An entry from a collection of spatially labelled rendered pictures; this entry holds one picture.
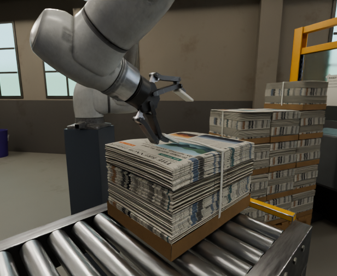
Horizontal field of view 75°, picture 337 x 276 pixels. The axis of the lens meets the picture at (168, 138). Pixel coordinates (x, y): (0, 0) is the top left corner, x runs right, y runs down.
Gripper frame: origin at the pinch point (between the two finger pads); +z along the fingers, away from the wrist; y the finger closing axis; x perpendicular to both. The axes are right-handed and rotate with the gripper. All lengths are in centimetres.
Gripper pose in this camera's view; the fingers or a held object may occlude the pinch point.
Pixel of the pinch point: (180, 119)
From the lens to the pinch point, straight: 66.7
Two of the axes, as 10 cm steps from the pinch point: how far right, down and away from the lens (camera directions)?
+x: 6.9, 1.3, -7.1
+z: 6.4, 3.3, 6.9
